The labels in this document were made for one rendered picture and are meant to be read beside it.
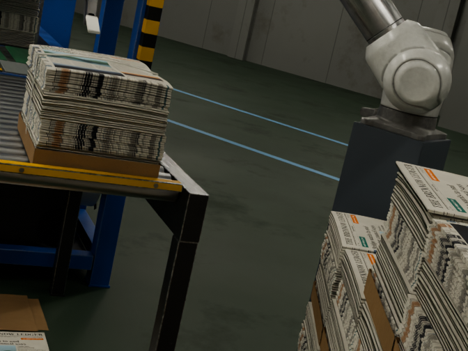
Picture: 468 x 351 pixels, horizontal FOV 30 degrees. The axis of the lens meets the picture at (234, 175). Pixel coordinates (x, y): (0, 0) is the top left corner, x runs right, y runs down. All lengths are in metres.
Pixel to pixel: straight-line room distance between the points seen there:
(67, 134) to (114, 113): 0.11
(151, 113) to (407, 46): 0.61
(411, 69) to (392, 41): 0.09
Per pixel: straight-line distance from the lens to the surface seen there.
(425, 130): 2.30
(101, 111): 1.94
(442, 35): 2.29
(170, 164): 2.26
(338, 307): 1.75
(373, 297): 1.41
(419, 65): 2.03
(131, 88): 1.96
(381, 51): 2.08
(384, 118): 2.30
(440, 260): 1.09
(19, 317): 3.17
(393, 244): 1.38
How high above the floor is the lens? 1.30
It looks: 13 degrees down
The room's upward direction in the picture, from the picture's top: 13 degrees clockwise
